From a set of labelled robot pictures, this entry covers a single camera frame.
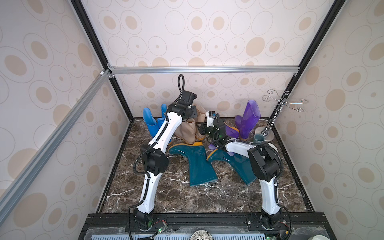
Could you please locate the beige rain boot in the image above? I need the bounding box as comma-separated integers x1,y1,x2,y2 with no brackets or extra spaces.
175,119,196,145
194,105,206,141

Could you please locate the dark green rain boot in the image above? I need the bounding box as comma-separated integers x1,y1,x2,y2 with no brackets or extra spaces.
169,142,218,187
207,150,257,186

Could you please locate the dark green rain boot right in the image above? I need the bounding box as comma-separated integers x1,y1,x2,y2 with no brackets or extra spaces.
207,150,257,186

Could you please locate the horizontal aluminium frame bar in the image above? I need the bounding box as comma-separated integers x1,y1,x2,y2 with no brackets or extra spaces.
110,65,300,75

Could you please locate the right black frame post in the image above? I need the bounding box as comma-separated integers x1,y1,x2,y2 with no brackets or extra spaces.
268,0,346,121

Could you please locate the blue rain boot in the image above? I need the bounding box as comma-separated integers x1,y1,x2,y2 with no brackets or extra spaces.
157,104,167,129
143,108,159,138

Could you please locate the black frame post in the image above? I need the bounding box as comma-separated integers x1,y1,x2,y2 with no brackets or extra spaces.
268,0,346,121
70,0,134,122

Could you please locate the metal cup tree stand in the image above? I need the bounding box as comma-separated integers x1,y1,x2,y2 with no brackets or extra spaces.
255,89,309,142

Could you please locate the left black frame post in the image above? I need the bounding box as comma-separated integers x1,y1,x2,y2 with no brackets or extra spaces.
70,0,134,122

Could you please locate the purple rain boot standing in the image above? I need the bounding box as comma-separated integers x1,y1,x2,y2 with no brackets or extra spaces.
235,100,261,140

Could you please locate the dark green rain boot left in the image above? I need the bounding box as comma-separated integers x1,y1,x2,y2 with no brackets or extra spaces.
169,142,218,187

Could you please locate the left diagonal aluminium bar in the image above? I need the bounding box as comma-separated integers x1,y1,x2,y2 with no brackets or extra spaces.
1,69,112,224

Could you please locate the purple rain boot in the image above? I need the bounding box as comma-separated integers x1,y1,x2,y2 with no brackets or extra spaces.
209,123,240,150
235,100,261,140

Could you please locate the grey-green ceramic mug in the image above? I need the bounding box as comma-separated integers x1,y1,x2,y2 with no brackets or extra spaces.
253,134,265,144

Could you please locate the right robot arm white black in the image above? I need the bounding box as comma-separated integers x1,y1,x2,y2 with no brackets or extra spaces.
198,111,284,230

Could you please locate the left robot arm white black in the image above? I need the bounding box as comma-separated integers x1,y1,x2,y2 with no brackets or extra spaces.
129,74,197,229

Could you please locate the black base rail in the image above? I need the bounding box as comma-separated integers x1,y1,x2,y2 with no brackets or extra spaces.
78,212,336,240

